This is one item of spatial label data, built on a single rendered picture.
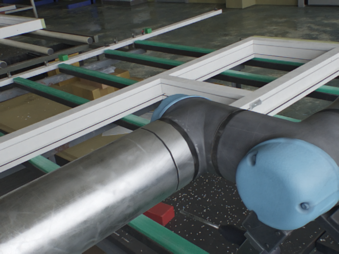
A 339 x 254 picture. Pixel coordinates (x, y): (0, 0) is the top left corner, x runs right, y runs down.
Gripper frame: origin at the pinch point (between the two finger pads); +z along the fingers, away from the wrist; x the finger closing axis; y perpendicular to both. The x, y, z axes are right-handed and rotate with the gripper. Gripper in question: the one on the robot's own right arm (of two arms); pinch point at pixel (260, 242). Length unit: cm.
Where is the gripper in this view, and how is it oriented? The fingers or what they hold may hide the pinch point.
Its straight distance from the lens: 65.5
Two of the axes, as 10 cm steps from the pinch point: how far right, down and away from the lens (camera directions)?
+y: -6.4, -6.7, 3.7
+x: -7.3, 3.7, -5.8
